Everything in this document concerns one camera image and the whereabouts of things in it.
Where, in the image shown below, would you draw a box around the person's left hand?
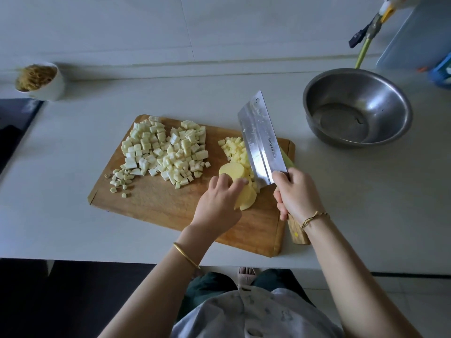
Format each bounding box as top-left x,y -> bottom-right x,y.
185,172 -> 249,244

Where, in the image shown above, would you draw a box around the person's right hand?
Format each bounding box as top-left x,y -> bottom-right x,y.
271,167 -> 327,226

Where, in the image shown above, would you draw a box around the peeled green cucumber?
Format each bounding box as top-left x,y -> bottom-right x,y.
280,148 -> 296,170

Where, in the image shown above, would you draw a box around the yellow potato piece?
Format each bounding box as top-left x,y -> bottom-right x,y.
218,161 -> 259,213

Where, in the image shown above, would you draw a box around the peeled yellow potato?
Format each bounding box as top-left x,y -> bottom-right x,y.
216,135 -> 263,193

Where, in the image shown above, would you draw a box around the pile of white diced vegetable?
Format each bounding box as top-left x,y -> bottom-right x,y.
159,119 -> 211,191

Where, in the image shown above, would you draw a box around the cleaver with wooden handle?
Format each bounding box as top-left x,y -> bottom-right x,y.
237,90 -> 311,246

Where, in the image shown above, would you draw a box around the pile of garlic cloves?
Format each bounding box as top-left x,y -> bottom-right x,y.
104,167 -> 138,200

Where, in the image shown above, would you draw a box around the person's left forearm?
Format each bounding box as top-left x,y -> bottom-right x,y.
97,232 -> 212,338

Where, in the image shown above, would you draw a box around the person's right forearm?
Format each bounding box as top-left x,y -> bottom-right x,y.
303,216 -> 424,338

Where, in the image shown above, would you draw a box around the person's right foot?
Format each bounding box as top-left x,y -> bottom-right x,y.
236,266 -> 260,287

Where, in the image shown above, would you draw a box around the gold bangle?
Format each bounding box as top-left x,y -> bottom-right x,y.
172,241 -> 202,271

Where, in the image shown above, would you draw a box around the wooden cutting board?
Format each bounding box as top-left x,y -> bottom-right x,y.
87,113 -> 297,258

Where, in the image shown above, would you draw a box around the dark green trousers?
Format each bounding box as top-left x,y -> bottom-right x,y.
176,269 -> 312,323

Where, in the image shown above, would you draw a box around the white patterned garment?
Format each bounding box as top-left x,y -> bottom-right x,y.
169,285 -> 344,338

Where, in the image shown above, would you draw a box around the deep stainless steel bowl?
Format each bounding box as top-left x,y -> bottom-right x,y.
303,67 -> 414,149

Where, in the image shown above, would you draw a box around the dark green bottle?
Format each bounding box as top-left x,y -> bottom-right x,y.
429,53 -> 451,90

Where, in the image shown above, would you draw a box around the light blue plastic board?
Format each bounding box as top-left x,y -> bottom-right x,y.
375,0 -> 451,72

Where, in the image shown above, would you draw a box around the black gas stove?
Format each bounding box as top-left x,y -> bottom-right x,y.
0,98 -> 45,175

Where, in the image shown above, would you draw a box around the white bowl of noodles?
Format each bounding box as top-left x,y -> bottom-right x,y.
14,61 -> 68,103

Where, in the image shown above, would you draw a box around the braided cord bracelet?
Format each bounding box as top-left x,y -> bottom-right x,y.
300,210 -> 330,231

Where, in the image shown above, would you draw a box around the wall tap with hose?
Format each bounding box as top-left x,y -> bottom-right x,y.
348,14 -> 385,49

